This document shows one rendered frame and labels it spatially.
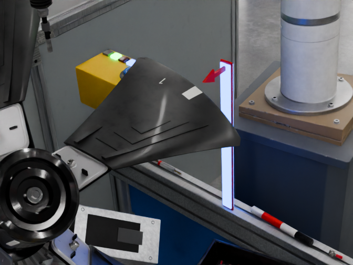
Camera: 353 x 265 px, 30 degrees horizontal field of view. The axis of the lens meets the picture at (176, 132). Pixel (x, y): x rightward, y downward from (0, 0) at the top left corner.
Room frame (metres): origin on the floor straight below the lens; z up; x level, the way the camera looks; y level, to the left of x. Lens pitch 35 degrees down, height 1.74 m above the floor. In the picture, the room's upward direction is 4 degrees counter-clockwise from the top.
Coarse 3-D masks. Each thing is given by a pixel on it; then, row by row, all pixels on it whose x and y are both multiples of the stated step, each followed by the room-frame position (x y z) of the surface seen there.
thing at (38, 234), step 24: (0, 168) 0.63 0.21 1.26; (24, 168) 0.65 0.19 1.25; (48, 168) 0.66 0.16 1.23; (0, 192) 0.61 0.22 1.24; (24, 192) 0.62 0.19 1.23; (48, 192) 0.64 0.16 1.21; (72, 192) 0.64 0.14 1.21; (0, 216) 0.58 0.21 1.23; (24, 216) 0.60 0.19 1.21; (48, 216) 0.61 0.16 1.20; (72, 216) 0.62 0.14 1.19; (0, 240) 0.59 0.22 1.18; (24, 240) 0.57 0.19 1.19; (48, 240) 0.58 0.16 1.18
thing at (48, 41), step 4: (44, 20) 0.72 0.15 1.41; (44, 24) 0.72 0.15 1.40; (48, 24) 0.72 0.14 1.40; (44, 28) 0.72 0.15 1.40; (48, 28) 0.72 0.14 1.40; (44, 32) 0.72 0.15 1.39; (48, 32) 0.72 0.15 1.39; (48, 36) 0.72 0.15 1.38; (48, 40) 0.72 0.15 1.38; (48, 44) 0.72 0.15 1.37; (48, 48) 0.72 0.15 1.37; (52, 48) 0.72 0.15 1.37; (48, 52) 0.72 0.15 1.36
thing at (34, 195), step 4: (32, 188) 0.63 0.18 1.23; (36, 188) 0.63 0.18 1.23; (28, 192) 0.62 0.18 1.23; (32, 192) 0.62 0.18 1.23; (36, 192) 0.62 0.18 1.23; (40, 192) 0.63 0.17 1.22; (28, 196) 0.62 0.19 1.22; (32, 196) 0.62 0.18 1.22; (36, 196) 0.62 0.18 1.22; (40, 196) 0.62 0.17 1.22; (32, 200) 0.62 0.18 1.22; (36, 200) 0.62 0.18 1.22; (40, 200) 0.62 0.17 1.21
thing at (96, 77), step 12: (96, 60) 1.23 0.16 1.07; (108, 60) 1.22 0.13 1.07; (84, 72) 1.19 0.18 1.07; (96, 72) 1.18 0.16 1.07; (108, 72) 1.18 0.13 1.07; (120, 72) 1.17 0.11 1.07; (84, 84) 1.19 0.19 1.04; (96, 84) 1.16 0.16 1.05; (108, 84) 1.14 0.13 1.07; (84, 96) 1.20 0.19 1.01; (96, 96) 1.17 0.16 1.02
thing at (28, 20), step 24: (0, 0) 0.84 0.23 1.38; (24, 0) 0.84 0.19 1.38; (0, 24) 0.81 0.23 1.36; (24, 24) 0.81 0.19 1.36; (0, 48) 0.79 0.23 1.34; (24, 48) 0.79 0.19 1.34; (0, 72) 0.76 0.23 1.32; (24, 72) 0.76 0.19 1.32; (0, 96) 0.74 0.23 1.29; (24, 96) 0.74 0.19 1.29
